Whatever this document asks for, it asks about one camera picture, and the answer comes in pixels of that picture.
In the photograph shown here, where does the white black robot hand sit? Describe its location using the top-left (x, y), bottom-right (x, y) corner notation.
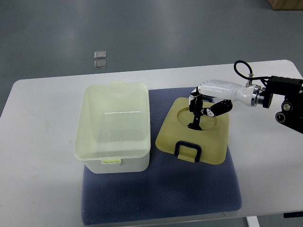
top-left (189, 79), bottom-right (261, 120)

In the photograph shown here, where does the yellow box lid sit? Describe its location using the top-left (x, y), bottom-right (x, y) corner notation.
top-left (155, 97), bottom-right (229, 165)

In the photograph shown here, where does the white storage box base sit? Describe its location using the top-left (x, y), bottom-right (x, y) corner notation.
top-left (74, 82), bottom-right (151, 174)

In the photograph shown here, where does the cardboard box corner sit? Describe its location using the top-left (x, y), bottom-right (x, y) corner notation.
top-left (268, 0), bottom-right (303, 10)

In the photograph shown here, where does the upper metal floor plate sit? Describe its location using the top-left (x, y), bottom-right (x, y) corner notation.
top-left (94, 50), bottom-right (107, 59)

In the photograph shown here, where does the white table leg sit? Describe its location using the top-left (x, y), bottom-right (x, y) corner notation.
top-left (246, 216), bottom-right (260, 227)

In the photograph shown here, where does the black table control panel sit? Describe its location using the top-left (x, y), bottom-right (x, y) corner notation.
top-left (283, 211), bottom-right (303, 218)

